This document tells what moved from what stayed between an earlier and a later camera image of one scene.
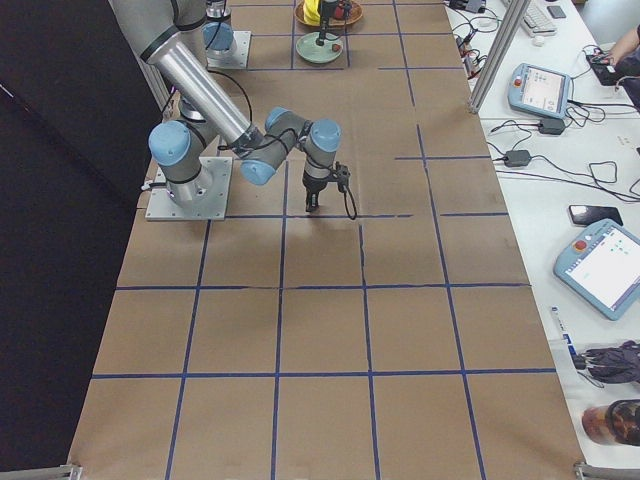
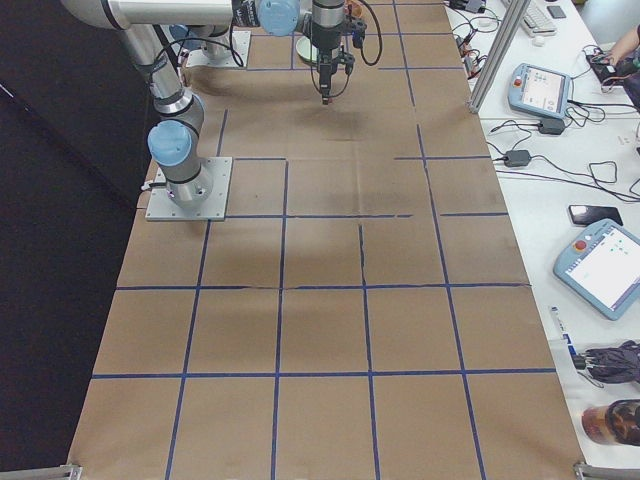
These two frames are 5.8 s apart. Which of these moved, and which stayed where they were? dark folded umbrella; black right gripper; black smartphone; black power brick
Moved: black right gripper
Stayed: black smartphone; dark folded umbrella; black power brick
